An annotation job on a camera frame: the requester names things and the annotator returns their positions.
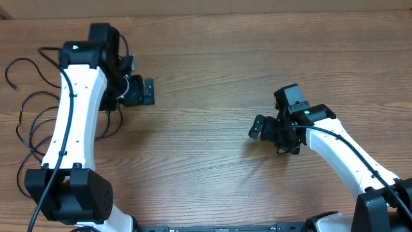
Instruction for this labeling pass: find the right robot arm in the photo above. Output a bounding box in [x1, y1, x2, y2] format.
[248, 84, 411, 231]

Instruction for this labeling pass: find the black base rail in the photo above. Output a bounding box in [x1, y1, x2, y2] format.
[138, 222, 316, 232]

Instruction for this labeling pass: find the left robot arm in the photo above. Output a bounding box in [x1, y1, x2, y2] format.
[24, 23, 155, 231]

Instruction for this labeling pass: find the black micro USB cable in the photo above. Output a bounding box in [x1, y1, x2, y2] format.
[15, 91, 62, 164]

